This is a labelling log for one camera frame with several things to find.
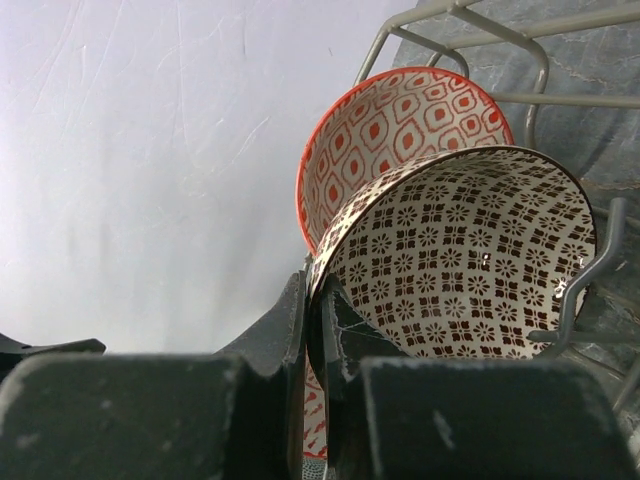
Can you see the green diamond pattern bowl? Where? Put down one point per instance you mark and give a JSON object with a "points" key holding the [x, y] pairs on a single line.
{"points": [[388, 119]]}

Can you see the grey speckled bowl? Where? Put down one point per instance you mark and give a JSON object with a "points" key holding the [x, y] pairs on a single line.
{"points": [[314, 469]]}

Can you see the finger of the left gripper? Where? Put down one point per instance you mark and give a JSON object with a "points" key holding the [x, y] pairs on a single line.
{"points": [[10, 346]]}

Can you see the red green dotted bowl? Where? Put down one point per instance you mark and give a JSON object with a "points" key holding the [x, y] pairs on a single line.
{"points": [[314, 430]]}

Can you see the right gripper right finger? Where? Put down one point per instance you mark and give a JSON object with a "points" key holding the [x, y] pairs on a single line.
{"points": [[348, 338]]}

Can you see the multicolour scale pattern bowl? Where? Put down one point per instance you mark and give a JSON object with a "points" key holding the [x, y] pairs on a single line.
{"points": [[461, 254]]}

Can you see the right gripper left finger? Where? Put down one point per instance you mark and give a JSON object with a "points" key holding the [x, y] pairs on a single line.
{"points": [[265, 441]]}

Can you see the grey wire dish rack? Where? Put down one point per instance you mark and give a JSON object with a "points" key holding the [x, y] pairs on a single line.
{"points": [[568, 122]]}

